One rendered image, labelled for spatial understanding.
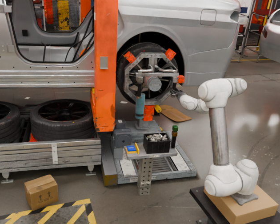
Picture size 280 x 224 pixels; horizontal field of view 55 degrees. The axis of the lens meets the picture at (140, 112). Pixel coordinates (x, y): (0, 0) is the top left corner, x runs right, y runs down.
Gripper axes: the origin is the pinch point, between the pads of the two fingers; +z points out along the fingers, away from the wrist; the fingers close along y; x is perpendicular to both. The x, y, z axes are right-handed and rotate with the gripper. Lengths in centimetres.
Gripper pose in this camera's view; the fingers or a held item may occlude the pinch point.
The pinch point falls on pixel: (174, 89)
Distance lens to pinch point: 261.4
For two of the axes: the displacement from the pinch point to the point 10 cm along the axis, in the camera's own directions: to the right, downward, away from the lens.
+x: 0.7, -9.1, -4.1
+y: 9.7, -0.4, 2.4
